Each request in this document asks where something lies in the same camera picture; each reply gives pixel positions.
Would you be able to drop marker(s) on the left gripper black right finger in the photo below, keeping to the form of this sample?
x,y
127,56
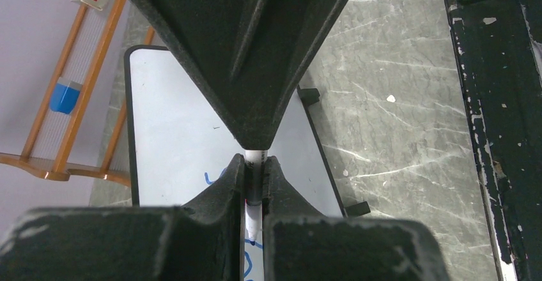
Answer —
x,y
300,243

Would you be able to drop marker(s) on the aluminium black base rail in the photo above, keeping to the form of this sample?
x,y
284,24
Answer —
x,y
497,45

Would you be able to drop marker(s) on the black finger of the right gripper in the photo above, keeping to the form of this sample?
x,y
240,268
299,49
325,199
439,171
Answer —
x,y
245,56

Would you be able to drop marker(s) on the orange wooden shelf rack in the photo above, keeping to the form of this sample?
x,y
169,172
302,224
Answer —
x,y
59,169

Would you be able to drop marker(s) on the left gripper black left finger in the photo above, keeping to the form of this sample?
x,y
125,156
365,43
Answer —
x,y
200,240

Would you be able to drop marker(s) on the small whiteboard black frame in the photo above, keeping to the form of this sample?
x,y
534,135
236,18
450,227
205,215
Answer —
x,y
179,146

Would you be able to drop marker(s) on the white blue marker pen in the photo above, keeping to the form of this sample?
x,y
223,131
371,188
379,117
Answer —
x,y
254,173

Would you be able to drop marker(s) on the blue eraser on shelf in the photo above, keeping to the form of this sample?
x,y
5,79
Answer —
x,y
64,96

